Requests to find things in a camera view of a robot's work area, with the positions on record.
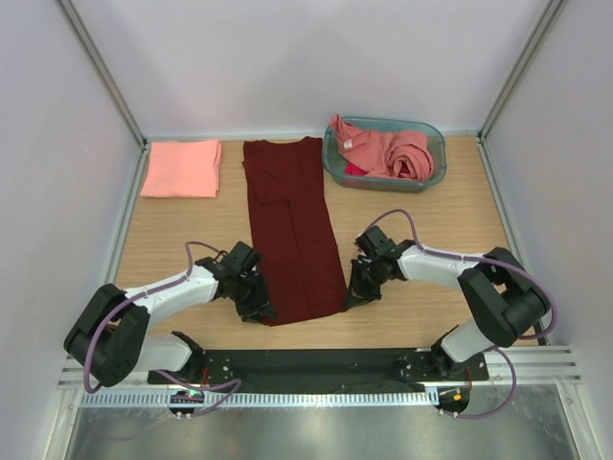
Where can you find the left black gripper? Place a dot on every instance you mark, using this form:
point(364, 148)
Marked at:
point(261, 302)

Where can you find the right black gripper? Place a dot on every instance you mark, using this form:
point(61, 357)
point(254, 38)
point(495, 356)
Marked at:
point(351, 300)

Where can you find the dark red t shirt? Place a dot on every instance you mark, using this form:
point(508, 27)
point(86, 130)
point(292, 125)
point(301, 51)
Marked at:
point(290, 228)

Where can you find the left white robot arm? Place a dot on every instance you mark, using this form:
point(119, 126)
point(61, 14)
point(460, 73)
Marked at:
point(111, 338)

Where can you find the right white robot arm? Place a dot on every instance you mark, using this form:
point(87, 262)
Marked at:
point(503, 299)

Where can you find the bright red t shirt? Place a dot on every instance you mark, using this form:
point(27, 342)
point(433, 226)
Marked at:
point(353, 170)

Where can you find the teal plastic basket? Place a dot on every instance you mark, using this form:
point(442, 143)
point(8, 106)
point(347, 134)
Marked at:
point(335, 164)

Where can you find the crumpled pink t shirt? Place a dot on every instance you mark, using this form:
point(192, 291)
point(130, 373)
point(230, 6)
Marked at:
point(384, 154)

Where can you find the folded salmon pink t shirt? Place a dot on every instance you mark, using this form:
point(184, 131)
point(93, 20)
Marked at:
point(183, 169)

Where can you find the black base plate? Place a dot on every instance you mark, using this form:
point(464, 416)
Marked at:
point(333, 371)

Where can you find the white slotted cable duct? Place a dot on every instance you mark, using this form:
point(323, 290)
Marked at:
point(175, 398)

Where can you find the aluminium front rail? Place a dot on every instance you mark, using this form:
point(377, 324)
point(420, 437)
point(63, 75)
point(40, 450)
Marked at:
point(532, 365)

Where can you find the right aluminium corner post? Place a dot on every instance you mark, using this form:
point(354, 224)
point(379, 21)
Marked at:
point(545, 22)

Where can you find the aluminium corner post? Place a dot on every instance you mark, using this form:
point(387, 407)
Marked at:
point(545, 22)
point(94, 56)

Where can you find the left aluminium corner post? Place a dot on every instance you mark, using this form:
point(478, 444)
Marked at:
point(94, 56)

